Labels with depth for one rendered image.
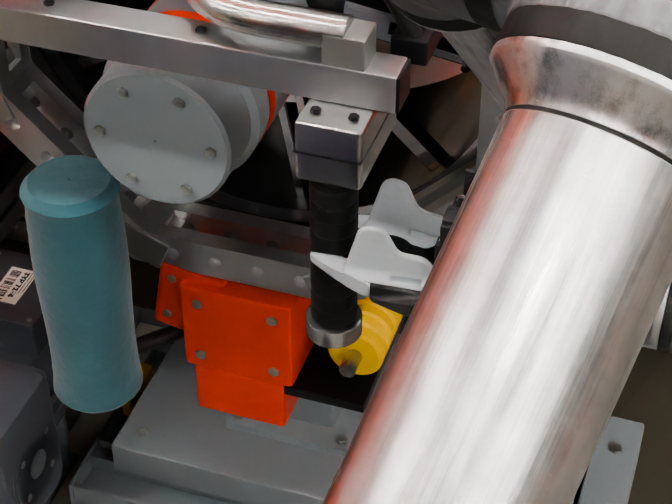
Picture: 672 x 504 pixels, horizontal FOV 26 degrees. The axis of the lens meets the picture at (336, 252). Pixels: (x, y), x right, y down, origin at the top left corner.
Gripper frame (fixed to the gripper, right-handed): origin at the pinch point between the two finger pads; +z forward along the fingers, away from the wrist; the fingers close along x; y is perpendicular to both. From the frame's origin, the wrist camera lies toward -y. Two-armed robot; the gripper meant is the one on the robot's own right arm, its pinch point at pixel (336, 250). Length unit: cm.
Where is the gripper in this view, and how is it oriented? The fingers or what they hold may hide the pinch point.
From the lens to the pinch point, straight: 108.5
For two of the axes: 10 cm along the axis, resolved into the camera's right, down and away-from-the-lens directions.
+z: -9.5, -2.0, 2.4
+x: -3.2, 6.1, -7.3
